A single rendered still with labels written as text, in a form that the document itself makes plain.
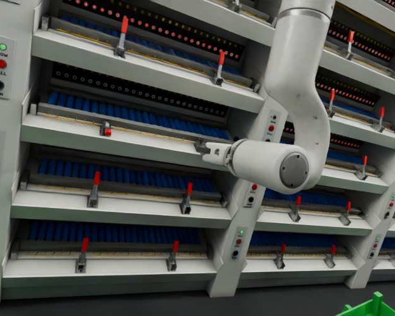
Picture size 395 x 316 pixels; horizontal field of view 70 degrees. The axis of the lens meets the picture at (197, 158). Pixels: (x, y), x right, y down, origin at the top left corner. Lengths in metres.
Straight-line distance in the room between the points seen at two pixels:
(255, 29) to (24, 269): 0.88
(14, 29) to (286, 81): 0.55
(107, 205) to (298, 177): 0.51
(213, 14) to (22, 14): 0.43
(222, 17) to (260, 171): 0.46
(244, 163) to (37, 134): 0.47
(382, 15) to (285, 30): 0.68
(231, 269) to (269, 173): 0.61
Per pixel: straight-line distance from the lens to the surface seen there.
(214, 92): 0.80
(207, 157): 0.65
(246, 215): 0.95
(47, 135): 0.74
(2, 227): 0.82
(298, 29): 0.54
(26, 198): 0.81
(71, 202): 0.80
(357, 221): 1.40
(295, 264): 1.24
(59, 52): 0.73
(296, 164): 0.49
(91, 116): 0.77
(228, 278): 1.05
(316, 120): 0.56
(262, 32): 0.87
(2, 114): 0.74
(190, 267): 0.98
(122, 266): 0.92
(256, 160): 0.50
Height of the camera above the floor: 0.61
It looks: 10 degrees down
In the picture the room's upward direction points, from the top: 14 degrees clockwise
